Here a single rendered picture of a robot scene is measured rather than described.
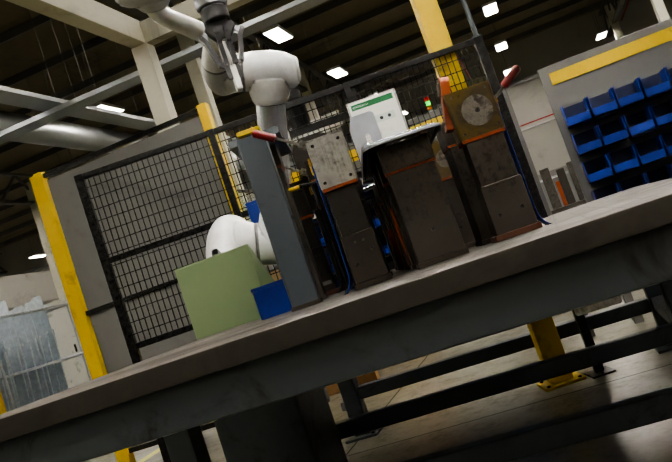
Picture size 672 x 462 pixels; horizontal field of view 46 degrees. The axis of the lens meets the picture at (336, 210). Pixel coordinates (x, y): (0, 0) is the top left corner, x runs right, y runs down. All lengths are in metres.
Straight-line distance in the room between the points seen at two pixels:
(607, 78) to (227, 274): 2.78
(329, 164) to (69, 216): 3.61
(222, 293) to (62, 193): 2.77
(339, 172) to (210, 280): 1.00
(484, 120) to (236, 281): 1.16
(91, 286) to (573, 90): 3.14
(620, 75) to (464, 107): 2.97
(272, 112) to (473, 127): 1.03
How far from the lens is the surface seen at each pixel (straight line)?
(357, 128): 3.24
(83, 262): 5.27
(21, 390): 12.56
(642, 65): 4.81
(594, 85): 4.78
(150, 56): 7.38
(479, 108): 1.88
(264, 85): 2.70
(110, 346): 5.23
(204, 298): 2.74
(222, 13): 2.22
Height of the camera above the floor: 0.74
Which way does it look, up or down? 5 degrees up
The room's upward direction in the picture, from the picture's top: 19 degrees counter-clockwise
